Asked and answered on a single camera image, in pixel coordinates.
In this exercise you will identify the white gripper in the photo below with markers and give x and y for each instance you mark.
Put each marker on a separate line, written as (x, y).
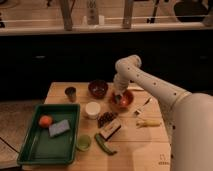
(120, 86)

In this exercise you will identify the red bowl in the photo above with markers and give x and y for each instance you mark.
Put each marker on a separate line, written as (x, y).
(125, 103)

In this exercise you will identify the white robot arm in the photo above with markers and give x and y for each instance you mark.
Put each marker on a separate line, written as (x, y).
(192, 135)

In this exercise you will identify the dark brown bowl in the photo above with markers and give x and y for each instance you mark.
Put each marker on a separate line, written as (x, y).
(98, 88)

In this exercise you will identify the white cup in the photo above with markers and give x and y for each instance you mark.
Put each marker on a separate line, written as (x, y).
(92, 110)

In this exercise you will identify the dark grape bunch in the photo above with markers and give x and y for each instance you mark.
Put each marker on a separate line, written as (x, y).
(106, 118)

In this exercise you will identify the brown white box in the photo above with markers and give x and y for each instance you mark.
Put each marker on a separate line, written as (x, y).
(107, 131)

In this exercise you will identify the yellow banana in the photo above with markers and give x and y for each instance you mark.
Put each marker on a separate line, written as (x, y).
(148, 123)

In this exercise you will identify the dark metal cup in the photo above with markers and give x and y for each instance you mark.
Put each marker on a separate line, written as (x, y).
(71, 93)

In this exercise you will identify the green plastic cup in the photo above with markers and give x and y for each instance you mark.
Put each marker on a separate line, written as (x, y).
(83, 142)

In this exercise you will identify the blue sponge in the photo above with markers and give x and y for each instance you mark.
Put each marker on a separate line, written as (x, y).
(59, 128)

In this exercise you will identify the orange fruit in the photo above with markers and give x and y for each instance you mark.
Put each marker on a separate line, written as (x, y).
(45, 121)

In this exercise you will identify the green plastic tray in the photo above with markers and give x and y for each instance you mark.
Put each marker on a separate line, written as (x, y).
(39, 148)

